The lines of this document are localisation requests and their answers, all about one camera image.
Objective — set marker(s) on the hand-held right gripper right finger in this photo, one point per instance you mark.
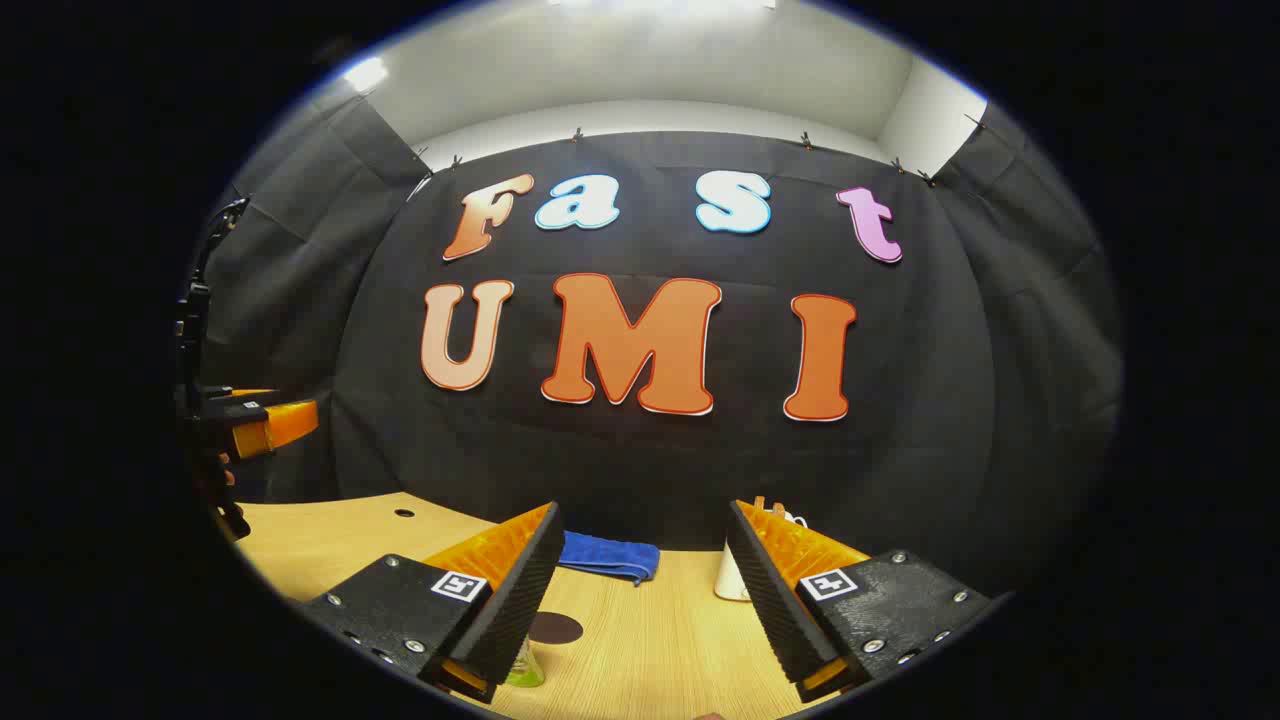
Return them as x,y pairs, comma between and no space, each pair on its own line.
770,600

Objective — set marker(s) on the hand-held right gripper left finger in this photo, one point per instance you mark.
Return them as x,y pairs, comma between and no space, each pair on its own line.
520,600

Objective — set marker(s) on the white box with orange items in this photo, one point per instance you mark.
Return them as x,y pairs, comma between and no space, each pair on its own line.
730,580

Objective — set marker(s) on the blue folded towel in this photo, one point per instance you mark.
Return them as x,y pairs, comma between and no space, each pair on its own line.
615,555

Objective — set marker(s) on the black backdrop cloth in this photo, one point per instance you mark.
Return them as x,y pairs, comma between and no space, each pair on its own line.
650,470

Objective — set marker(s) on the dark brown round coaster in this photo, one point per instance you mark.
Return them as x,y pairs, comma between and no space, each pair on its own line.
560,628

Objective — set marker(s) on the clear plastic water bottle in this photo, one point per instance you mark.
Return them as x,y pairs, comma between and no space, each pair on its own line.
528,672

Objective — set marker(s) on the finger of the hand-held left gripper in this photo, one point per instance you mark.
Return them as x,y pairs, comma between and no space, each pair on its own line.
270,425
250,392

